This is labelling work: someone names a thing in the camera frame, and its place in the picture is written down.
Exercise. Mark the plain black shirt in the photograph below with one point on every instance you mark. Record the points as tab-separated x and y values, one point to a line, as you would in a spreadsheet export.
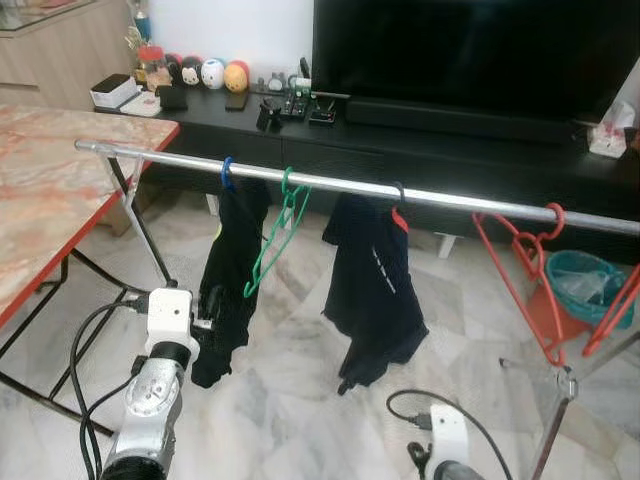
230	280

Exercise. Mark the blue plastic hanger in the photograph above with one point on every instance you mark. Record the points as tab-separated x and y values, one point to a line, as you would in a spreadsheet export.
227	172

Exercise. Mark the green plastic hanger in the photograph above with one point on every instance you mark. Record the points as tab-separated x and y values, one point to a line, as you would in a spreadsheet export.
290	185

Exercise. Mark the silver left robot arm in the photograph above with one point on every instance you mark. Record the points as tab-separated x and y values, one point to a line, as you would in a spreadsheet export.
145	410

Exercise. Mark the red plastic hanger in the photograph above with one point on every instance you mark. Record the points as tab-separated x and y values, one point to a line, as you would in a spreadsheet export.
612	312
527	247

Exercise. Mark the navy shirt orange collar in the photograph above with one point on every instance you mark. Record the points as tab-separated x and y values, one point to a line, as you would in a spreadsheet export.
375	290

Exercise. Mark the orange marble folding table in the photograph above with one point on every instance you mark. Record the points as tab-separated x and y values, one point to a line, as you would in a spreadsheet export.
60	190

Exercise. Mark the black desk gadget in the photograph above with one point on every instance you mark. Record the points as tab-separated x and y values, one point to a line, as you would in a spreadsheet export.
268	115

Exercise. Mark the black phone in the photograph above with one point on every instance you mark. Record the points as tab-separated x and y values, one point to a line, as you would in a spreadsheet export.
236	100

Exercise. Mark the black wallet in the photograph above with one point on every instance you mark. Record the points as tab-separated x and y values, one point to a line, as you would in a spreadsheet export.
172	97

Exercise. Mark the flat white box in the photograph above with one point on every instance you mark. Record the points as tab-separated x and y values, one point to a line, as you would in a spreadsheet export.
140	103

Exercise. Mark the orange bin teal bag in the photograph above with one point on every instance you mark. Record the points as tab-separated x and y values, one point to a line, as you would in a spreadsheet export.
585	280

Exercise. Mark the silver metal clothes rack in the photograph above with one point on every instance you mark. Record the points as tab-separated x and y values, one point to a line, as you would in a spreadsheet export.
400	197

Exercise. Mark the black remote control holder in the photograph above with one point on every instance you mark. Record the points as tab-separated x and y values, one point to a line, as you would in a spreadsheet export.
293	105

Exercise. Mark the small black box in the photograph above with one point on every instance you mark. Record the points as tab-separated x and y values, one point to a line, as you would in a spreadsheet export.
322	112

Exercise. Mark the yellow round plush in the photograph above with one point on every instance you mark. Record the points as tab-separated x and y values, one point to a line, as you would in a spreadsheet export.
236	77

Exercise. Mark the small grey figurine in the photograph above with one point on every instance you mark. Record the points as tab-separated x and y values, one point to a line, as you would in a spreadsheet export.
272	84

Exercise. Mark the white round plush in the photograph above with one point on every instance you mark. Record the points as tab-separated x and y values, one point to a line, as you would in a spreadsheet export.
212	74

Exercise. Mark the black plush white face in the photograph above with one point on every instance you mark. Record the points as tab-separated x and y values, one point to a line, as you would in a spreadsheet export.
191	72

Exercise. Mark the black plush pink bow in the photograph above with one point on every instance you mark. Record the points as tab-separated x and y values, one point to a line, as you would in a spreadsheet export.
173	70

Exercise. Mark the green white mug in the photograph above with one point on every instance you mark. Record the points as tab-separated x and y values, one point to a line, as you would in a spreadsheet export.
299	83

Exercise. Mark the red lid jar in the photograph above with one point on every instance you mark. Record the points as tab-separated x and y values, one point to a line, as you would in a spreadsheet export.
150	62

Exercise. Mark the white tissue box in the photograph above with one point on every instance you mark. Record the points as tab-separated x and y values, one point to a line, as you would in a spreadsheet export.
610	140

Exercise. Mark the black TV console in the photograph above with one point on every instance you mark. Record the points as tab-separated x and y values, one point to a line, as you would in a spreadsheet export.
440	165

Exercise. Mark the light wooden cabinet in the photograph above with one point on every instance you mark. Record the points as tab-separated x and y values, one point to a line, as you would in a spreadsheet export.
60	55

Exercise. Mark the blue trophy ornament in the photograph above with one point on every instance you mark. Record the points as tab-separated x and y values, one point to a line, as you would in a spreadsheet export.
140	20

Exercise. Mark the black soundbar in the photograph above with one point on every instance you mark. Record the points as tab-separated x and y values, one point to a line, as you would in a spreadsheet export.
460	120

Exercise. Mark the black flat television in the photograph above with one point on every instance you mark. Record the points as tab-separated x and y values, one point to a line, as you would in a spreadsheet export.
470	50

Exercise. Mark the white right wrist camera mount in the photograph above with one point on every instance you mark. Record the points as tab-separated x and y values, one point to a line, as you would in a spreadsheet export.
448	430

